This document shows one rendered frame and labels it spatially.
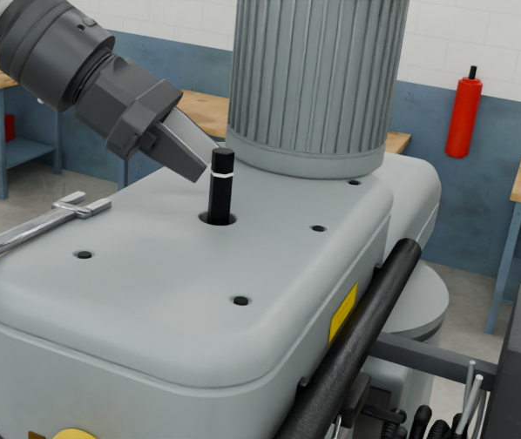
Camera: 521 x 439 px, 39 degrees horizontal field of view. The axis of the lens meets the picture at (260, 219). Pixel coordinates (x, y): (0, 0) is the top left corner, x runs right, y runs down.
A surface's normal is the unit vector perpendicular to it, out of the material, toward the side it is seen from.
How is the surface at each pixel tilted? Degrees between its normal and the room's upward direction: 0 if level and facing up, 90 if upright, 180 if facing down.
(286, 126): 90
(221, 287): 0
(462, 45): 90
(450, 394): 0
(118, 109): 90
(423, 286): 0
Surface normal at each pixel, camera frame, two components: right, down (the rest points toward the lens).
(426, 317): 0.10, -0.92
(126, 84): 0.58, -0.72
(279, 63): -0.51, 0.29
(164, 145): -0.17, 0.37
